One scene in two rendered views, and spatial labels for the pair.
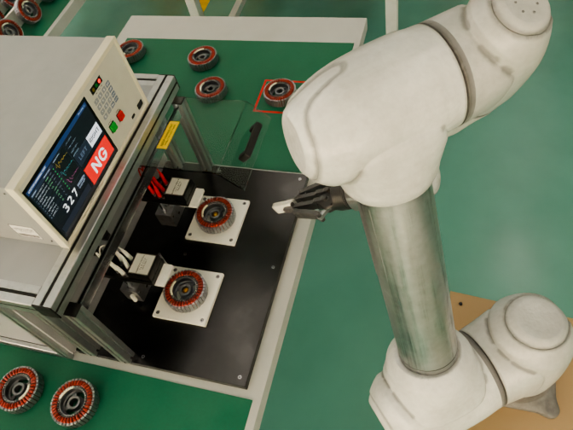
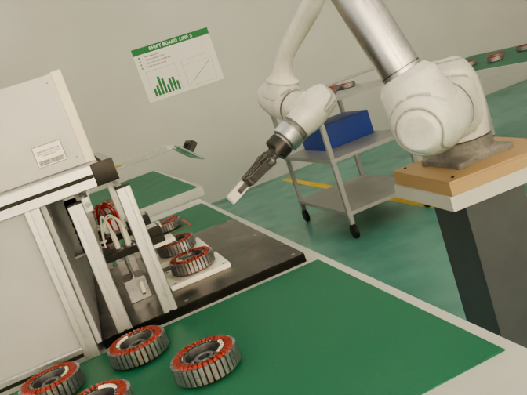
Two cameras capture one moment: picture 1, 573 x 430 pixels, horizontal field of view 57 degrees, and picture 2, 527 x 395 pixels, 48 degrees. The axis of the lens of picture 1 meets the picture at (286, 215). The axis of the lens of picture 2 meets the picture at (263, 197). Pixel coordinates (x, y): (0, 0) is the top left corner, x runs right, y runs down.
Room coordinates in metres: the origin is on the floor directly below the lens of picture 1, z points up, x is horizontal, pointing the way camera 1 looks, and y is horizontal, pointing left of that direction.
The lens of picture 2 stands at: (-0.46, 1.12, 1.17)
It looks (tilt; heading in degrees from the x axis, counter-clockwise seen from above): 11 degrees down; 317
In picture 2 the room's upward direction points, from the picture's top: 19 degrees counter-clockwise
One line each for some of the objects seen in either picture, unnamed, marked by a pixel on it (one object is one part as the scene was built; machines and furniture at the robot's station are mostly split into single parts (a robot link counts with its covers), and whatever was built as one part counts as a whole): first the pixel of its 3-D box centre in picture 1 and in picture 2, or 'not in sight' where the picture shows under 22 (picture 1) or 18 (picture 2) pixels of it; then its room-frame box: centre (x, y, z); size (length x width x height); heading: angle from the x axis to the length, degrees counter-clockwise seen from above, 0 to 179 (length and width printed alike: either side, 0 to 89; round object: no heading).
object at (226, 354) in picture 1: (200, 258); (183, 268); (0.84, 0.26, 0.76); 0.64 x 0.47 x 0.02; 152
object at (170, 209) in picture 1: (170, 210); (128, 266); (1.01, 0.32, 0.80); 0.07 x 0.05 x 0.06; 152
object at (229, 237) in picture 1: (217, 219); (179, 252); (0.94, 0.19, 0.78); 0.15 x 0.15 x 0.01; 62
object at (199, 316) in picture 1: (188, 294); (195, 269); (0.73, 0.31, 0.78); 0.15 x 0.15 x 0.01; 62
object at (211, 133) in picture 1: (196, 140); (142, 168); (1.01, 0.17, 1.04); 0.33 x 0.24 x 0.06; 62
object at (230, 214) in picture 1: (215, 215); (176, 244); (0.94, 0.19, 0.80); 0.11 x 0.11 x 0.04
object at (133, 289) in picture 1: (137, 282); (136, 285); (0.80, 0.43, 0.80); 0.07 x 0.05 x 0.06; 152
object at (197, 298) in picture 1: (185, 290); (191, 261); (0.73, 0.31, 0.80); 0.11 x 0.11 x 0.04
